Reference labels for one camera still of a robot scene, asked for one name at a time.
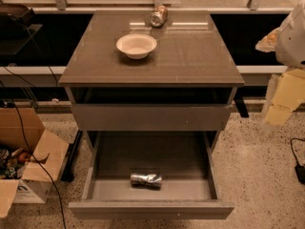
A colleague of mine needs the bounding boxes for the brown soda can on counter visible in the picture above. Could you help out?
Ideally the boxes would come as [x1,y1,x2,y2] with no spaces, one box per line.
[150,6,168,28]

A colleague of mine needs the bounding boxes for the closed top drawer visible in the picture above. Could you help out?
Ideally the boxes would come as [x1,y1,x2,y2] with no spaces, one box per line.
[71,104,232,131]

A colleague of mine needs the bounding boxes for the open cardboard box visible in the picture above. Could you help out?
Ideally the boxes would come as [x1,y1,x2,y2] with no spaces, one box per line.
[0,108,69,218]

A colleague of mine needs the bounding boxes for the snack bags in box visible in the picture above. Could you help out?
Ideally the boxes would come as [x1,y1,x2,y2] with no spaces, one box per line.
[0,145,31,179]

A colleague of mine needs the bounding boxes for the grey drawer cabinet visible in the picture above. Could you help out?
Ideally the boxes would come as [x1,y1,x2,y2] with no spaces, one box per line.
[58,10,245,221]

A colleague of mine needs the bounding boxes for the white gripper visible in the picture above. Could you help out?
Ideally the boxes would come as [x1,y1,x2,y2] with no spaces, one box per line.
[255,0,305,126]

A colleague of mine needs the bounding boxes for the silver redbull can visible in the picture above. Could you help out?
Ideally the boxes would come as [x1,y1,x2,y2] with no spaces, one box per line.
[131,173,162,188]

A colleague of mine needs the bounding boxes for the open middle drawer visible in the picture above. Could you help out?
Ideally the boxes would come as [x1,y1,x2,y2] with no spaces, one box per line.
[69,132,234,219]

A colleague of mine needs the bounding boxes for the black cable on floor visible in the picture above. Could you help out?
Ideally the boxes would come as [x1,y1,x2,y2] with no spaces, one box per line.
[0,65,68,229]

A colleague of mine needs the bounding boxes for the white paper bowl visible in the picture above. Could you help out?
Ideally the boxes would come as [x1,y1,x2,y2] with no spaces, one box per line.
[116,33,157,59]

